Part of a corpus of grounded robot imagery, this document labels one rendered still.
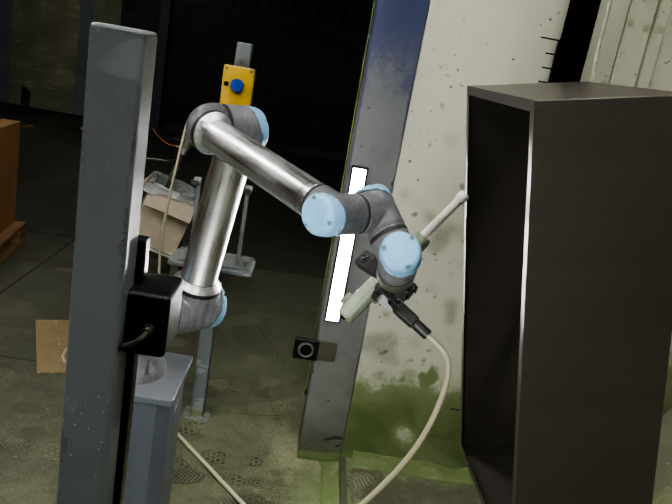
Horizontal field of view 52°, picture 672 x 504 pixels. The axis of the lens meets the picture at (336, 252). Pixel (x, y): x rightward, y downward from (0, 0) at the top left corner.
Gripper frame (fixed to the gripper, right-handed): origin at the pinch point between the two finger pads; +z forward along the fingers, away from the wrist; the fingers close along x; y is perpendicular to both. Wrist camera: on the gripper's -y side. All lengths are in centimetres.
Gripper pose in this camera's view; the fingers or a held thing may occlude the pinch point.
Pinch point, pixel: (383, 293)
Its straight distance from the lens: 181.9
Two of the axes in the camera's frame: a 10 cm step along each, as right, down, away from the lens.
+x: 6.9, -6.8, 2.5
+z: 0.0, 3.4, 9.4
